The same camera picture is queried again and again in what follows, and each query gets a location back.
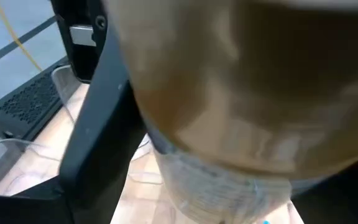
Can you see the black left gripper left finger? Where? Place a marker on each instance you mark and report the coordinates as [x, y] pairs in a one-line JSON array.
[[101, 140]]

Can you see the black perforated panel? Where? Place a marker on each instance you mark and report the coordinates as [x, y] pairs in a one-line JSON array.
[[30, 102]]

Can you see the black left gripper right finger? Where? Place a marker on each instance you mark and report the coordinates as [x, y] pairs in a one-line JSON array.
[[343, 196]]

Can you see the tan lidded seasoning jar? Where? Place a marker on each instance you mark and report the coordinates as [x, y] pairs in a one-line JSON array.
[[244, 93]]

